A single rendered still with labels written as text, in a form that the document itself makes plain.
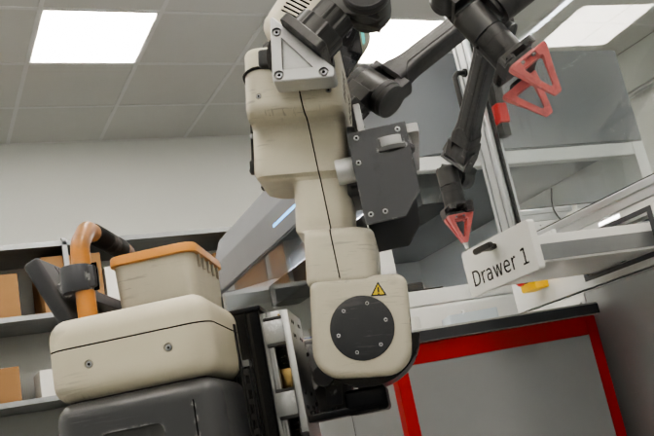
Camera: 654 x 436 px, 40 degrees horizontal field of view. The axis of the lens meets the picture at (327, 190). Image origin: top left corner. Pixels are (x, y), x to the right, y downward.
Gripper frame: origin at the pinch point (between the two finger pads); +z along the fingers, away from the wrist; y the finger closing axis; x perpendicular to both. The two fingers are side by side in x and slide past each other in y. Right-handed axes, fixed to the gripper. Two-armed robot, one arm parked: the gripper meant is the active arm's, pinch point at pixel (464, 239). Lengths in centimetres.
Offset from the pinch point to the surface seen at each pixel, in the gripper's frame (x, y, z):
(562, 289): -23.8, 4.6, 17.3
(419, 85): -17, 63, -64
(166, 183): 82, 388, -134
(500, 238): 1.1, -31.0, 5.8
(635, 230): -29.5, -32.3, 10.0
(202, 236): 65, 345, -84
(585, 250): -14.9, -36.7, 12.7
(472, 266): 4.9, -17.5, 9.0
